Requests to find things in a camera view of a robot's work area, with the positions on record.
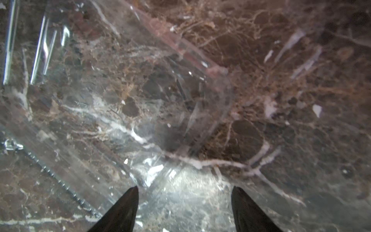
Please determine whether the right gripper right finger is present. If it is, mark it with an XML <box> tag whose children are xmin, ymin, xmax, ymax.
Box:
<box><xmin>231</xmin><ymin>186</ymin><xmax>282</xmax><ymax>232</ymax></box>

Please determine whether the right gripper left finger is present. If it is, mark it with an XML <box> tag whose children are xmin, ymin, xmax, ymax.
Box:
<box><xmin>88</xmin><ymin>186</ymin><xmax>139</xmax><ymax>232</ymax></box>

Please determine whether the clear plastic clamshell container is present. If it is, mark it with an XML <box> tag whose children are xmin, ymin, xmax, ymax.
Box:
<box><xmin>1</xmin><ymin>1</ymin><xmax>233</xmax><ymax>232</ymax></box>

